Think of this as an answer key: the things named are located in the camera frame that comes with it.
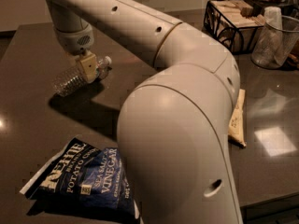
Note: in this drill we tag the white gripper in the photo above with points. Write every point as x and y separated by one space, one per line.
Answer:
75 41

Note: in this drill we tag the clear plastic water bottle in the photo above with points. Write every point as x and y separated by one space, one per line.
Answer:
71 79

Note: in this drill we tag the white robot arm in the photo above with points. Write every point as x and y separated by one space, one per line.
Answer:
173 128

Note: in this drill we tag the blue kettle chip bag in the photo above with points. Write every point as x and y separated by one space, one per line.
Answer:
86 175

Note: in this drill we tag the brown chip bag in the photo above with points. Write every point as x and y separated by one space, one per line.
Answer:
236 128

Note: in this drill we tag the black wire napkin basket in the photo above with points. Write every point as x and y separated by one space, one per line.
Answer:
233 24

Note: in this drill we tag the wire mesh cup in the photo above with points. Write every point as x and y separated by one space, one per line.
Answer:
276 40

